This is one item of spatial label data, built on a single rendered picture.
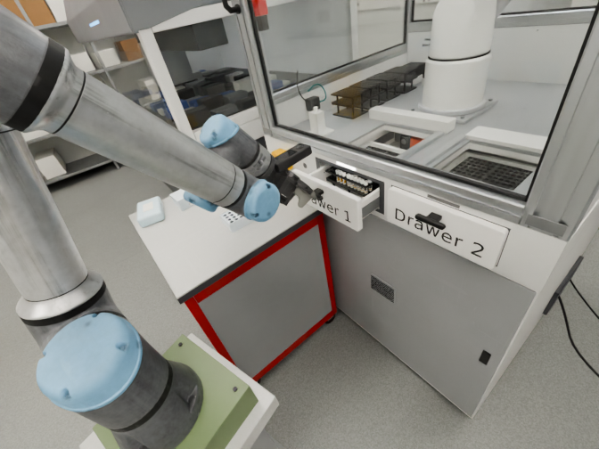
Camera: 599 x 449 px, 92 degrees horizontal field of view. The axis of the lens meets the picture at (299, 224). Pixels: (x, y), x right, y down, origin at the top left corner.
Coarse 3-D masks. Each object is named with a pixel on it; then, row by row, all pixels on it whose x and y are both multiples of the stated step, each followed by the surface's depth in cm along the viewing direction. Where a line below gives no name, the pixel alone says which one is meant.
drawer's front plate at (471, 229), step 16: (400, 192) 76; (400, 208) 78; (416, 208) 74; (432, 208) 70; (448, 208) 68; (400, 224) 82; (416, 224) 77; (448, 224) 69; (464, 224) 65; (480, 224) 62; (496, 224) 61; (432, 240) 75; (448, 240) 71; (464, 240) 67; (480, 240) 64; (496, 240) 61; (464, 256) 70; (480, 256) 66; (496, 256) 63
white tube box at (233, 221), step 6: (228, 210) 107; (222, 216) 105; (228, 216) 105; (234, 216) 105; (240, 216) 104; (228, 222) 102; (234, 222) 101; (240, 222) 103; (246, 222) 104; (228, 228) 105; (234, 228) 102; (240, 228) 104
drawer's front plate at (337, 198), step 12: (312, 180) 89; (324, 192) 87; (336, 192) 82; (348, 192) 80; (312, 204) 96; (336, 204) 85; (348, 204) 80; (360, 204) 78; (336, 216) 88; (360, 216) 80; (360, 228) 83
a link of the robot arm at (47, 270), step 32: (0, 128) 34; (0, 160) 35; (32, 160) 39; (0, 192) 36; (32, 192) 38; (0, 224) 37; (32, 224) 39; (64, 224) 44; (0, 256) 39; (32, 256) 40; (64, 256) 43; (32, 288) 42; (64, 288) 44; (96, 288) 48; (32, 320) 43; (64, 320) 44
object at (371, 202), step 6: (318, 168) 101; (324, 168) 101; (312, 174) 99; (318, 174) 100; (324, 174) 102; (330, 174) 104; (324, 180) 104; (336, 186) 101; (354, 192) 96; (372, 192) 84; (378, 192) 85; (366, 198) 82; (372, 198) 84; (378, 198) 85; (366, 204) 83; (372, 204) 85; (378, 204) 87; (366, 210) 84; (372, 210) 86
